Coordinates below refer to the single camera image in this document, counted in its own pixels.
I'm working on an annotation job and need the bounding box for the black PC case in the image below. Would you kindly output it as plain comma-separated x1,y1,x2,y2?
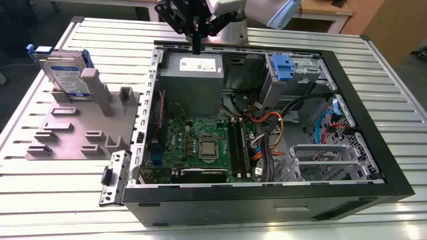
121,39,416,228

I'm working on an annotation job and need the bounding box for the black graphics card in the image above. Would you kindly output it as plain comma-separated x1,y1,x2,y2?
171,167,229,185

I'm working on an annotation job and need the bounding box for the blue data wire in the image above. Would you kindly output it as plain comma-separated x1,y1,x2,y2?
313,96,341,145

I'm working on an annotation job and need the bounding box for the grey parts rack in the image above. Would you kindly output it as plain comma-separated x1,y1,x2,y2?
24,68,141,161

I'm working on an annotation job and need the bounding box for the metal disk bay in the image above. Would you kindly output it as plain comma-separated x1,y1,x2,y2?
289,143,382,182

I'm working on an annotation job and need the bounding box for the black cable bundle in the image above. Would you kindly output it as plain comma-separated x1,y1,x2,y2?
259,92,335,182

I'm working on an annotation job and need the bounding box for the orange yellow wire bundle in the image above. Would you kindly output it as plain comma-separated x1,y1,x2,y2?
248,93,288,166

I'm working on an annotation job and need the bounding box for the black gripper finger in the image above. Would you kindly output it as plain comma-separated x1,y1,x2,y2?
196,13,235,55
155,0,197,55

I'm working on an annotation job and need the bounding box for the black office chair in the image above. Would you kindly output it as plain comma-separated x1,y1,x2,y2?
0,0,37,58

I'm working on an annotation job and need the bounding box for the silver CPU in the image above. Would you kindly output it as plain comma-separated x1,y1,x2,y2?
200,141,217,155

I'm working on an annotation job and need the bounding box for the blue plastic drive latch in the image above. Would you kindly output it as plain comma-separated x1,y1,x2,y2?
271,53,297,82

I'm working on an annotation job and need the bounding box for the brown wooden cabinet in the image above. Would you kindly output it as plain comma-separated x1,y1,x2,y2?
339,0,427,68

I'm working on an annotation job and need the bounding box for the metal slot retainer bracket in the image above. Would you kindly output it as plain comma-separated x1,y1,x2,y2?
99,149,131,207

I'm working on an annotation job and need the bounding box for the disk power wire black connector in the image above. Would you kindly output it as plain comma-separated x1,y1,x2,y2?
328,123,360,136

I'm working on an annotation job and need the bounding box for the grey power supply unit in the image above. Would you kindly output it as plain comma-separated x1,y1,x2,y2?
156,52,224,118

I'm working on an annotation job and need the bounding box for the CPU socket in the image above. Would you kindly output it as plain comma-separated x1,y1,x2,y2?
196,133,223,164

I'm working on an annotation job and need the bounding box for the hard disk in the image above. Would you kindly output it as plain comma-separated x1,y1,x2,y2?
25,43,93,102

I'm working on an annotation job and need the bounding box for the green motherboard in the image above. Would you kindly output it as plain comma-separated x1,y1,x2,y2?
139,116,267,185

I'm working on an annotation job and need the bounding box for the dark RAM stick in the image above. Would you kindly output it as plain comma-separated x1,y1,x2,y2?
236,117,252,177

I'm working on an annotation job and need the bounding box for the grey metal drive cage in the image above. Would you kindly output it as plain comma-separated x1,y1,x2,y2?
259,51,336,113

